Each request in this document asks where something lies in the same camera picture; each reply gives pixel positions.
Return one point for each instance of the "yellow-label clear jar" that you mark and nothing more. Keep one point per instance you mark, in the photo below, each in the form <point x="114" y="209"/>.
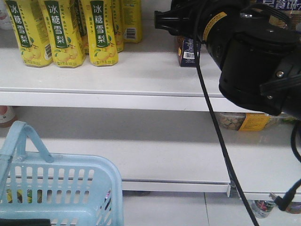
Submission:
<point x="252" y="121"/>

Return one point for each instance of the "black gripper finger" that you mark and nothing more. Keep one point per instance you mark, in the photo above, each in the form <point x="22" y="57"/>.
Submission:
<point x="25" y="222"/>

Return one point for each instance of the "yellow pear drink bottle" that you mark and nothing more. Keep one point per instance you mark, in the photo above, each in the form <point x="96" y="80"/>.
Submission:
<point x="30" y="32"/>

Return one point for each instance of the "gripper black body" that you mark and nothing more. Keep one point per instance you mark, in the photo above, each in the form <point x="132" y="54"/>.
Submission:
<point x="186" y="14"/>

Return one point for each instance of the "light blue plastic basket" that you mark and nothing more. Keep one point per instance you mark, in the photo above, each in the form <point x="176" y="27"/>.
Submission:
<point x="67" y="189"/>

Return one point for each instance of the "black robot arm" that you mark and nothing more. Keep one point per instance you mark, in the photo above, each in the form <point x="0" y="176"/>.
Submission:
<point x="254" y="46"/>

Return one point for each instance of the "Chocofello cookie box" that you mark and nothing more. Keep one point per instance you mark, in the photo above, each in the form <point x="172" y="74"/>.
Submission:
<point x="185" y="51"/>

